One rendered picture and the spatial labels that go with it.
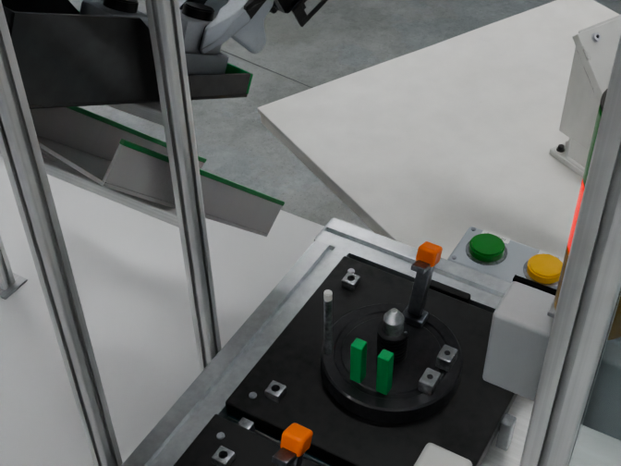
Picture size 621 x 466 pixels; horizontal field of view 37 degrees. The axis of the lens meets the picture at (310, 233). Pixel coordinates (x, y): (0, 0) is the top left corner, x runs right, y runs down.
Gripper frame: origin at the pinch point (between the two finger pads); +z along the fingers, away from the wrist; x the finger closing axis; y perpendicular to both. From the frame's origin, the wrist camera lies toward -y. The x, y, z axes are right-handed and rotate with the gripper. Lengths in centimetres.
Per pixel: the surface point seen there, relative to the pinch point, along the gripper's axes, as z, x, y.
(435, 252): -0.5, -23.2, 22.1
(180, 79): 5.8, -9.0, -3.4
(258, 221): 7.2, -2.7, 22.8
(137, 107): 9.5, -4.8, -1.4
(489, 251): -8.1, -19.3, 36.6
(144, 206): 15.0, -2.7, 9.1
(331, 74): -73, 145, 162
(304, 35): -83, 171, 165
